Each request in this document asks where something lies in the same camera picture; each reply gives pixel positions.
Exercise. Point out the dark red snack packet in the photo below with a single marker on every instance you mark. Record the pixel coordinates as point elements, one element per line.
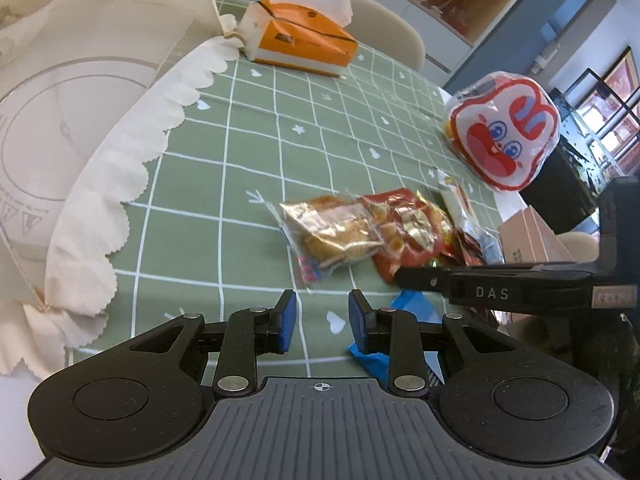
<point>465,247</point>

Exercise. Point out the clear bread packet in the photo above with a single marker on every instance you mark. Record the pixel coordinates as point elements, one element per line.
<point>335,232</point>

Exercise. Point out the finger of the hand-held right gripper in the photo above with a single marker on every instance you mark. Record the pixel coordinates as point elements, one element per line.
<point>480,290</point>

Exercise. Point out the black fish tank cabinet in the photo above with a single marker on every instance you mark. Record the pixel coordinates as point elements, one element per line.
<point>560,180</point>

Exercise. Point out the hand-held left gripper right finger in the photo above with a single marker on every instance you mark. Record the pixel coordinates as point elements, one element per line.
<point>357,322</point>

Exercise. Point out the orange tissue box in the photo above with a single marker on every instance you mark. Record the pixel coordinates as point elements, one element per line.
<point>300,35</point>

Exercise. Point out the grey doorway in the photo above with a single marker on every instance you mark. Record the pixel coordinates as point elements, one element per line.
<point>525,20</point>

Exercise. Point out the green checked tablecloth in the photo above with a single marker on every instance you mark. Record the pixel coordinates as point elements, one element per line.
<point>240,135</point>

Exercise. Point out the red white cartoon snack bag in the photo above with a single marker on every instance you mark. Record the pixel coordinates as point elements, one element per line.
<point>500,130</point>

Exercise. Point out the pink cardboard box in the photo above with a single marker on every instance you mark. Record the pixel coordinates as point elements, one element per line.
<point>530,240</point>

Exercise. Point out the beige dining chair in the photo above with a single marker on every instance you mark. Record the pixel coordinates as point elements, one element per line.
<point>390,30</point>

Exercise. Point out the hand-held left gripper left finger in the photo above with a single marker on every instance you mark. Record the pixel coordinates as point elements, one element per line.
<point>288,320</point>

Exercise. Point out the blue snack packet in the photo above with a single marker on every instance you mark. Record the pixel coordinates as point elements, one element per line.
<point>415,305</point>

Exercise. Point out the white striped snack stick packet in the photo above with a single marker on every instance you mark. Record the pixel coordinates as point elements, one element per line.
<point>455,200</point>

